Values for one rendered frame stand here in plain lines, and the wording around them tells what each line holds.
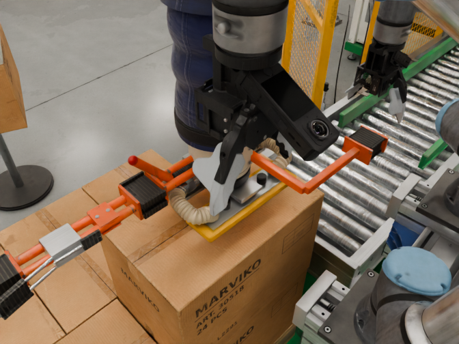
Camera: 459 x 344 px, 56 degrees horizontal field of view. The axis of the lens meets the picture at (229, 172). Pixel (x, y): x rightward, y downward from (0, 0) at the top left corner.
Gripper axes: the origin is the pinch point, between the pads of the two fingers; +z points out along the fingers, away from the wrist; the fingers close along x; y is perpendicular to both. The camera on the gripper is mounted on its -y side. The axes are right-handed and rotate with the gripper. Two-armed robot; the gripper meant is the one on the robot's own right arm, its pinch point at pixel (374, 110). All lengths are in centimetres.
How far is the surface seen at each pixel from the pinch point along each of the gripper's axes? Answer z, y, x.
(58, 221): 75, 60, -95
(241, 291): 51, 39, -8
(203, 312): 45, 53, -8
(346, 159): 10.3, 9.9, 0.6
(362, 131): 8.9, -1.4, -2.5
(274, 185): 21.9, 21.1, -13.2
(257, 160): 10.5, 26.7, -15.4
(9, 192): 126, 60, -189
